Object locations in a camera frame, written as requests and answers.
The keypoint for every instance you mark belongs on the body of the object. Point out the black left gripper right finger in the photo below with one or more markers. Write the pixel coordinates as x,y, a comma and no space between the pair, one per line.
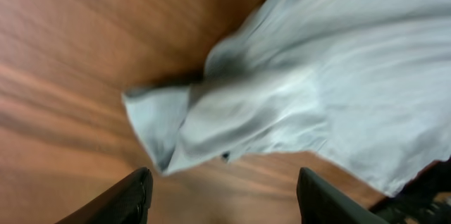
321,203

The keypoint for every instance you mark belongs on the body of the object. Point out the light blue t-shirt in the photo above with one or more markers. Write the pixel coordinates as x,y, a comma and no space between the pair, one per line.
364,84

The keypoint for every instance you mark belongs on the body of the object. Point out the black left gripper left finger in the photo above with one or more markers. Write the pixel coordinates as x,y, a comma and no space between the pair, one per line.
127,202

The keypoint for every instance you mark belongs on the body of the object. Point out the black garment right pile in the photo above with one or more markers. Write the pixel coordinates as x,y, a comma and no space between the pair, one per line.
424,201

